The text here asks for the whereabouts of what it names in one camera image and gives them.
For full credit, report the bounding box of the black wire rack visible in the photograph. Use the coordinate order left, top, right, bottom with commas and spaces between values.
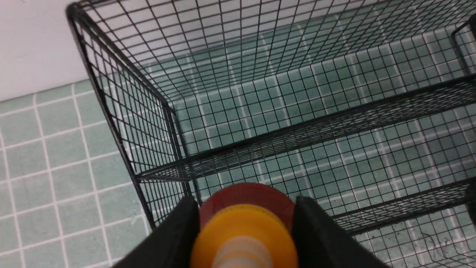
65, 0, 475, 268

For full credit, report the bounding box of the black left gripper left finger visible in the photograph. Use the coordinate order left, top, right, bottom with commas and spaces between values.
113, 196, 200, 268

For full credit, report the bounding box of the red ketchup bottle yellow cap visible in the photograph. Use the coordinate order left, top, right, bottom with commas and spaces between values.
189, 183, 299, 268

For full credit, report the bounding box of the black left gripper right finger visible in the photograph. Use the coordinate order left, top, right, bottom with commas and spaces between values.
292, 197, 388, 268

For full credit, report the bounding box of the green checkered tablecloth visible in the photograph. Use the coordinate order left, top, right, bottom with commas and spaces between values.
0, 0, 476, 268

